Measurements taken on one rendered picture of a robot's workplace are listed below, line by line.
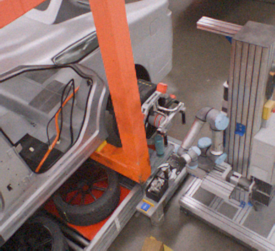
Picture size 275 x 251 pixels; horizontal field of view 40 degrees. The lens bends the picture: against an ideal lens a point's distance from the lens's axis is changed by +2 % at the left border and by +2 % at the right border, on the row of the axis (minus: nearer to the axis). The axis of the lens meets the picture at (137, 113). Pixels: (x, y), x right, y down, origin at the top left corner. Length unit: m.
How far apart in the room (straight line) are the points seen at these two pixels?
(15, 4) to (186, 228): 2.79
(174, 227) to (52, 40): 2.17
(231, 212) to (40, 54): 2.27
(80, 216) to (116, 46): 1.75
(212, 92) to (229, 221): 2.10
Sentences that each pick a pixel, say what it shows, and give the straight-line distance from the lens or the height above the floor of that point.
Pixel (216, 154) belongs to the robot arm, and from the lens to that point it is 3.17.
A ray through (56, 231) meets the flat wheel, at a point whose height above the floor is 0.51.
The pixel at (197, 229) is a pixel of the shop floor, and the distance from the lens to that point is 3.99.
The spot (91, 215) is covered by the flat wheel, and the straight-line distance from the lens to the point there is 3.68.
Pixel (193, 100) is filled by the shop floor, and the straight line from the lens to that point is 5.20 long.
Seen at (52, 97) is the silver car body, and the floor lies 1.03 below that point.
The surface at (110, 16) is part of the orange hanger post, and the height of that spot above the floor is 2.32.
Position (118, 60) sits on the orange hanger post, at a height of 1.98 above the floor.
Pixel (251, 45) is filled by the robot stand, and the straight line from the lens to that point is 2.62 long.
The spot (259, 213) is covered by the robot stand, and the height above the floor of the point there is 0.21.
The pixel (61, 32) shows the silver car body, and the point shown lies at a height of 1.92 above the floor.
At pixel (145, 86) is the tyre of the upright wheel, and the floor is 1.17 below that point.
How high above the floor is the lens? 3.49
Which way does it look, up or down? 43 degrees down
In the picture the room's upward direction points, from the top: 10 degrees counter-clockwise
